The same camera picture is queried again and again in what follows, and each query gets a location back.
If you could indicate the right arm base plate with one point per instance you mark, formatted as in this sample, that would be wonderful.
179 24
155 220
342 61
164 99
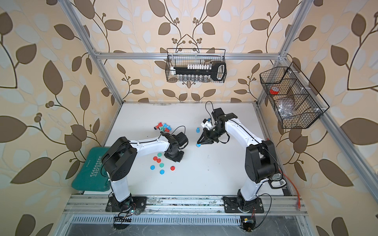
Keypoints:
239 205

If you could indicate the green plastic tool case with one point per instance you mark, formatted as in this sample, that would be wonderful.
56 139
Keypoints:
91 176

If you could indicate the black wire basket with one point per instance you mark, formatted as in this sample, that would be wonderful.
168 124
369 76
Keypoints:
309 102
192 56

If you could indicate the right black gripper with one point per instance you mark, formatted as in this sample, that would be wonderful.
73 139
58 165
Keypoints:
206 138

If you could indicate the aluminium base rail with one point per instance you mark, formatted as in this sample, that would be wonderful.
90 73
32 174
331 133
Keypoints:
184 205

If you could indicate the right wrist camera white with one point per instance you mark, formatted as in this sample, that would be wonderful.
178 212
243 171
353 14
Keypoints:
207 124

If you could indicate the small circuit board right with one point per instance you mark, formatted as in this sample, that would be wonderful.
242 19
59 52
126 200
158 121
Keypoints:
248 224

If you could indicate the black wire basket back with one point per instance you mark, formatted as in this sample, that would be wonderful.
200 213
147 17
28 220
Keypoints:
192 56

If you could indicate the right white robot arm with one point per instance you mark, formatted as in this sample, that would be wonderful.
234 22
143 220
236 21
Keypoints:
261 165

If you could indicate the clear plastic bag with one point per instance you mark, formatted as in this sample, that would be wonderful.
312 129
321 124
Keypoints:
286 108

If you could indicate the black wire basket right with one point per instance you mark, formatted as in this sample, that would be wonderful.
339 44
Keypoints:
309 102

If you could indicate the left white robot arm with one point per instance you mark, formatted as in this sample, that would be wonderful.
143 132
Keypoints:
119 158

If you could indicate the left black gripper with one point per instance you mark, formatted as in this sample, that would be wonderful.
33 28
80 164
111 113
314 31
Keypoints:
177 160

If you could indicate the socket rail tool black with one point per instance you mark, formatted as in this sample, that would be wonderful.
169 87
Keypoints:
215 71

